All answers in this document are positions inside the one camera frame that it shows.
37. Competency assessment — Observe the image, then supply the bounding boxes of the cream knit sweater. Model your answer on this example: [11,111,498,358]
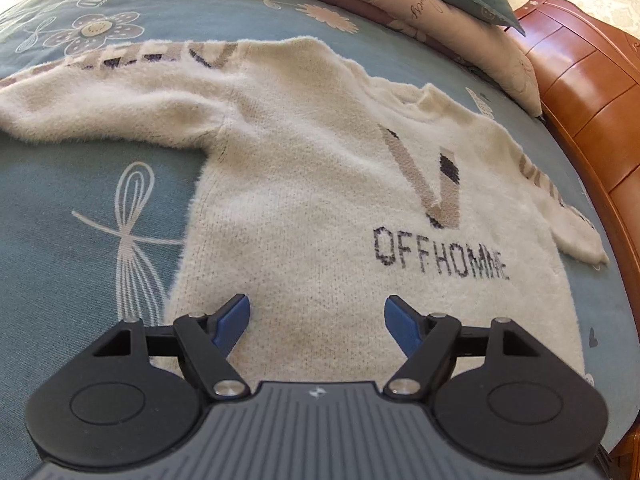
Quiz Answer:
[1,37,608,382]

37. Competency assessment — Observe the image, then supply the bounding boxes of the blue floral bed sheet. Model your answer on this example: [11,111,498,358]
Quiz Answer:
[1,0,639,479]

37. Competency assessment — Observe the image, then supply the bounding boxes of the cream floral pillow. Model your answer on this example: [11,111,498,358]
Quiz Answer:
[361,0,542,117]

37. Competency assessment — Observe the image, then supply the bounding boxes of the orange wooden headboard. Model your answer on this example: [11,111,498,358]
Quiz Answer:
[504,0,640,480]

